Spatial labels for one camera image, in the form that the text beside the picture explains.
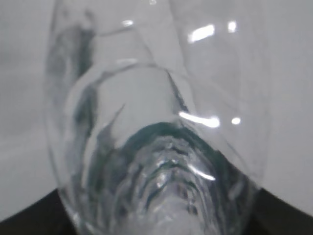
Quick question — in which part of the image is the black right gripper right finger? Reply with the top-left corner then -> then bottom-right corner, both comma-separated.
249,189 -> 313,235

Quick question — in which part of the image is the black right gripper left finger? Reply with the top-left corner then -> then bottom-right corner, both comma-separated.
0,190 -> 76,235

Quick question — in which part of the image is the clear plastic water bottle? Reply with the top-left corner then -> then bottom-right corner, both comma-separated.
44,0 -> 269,235

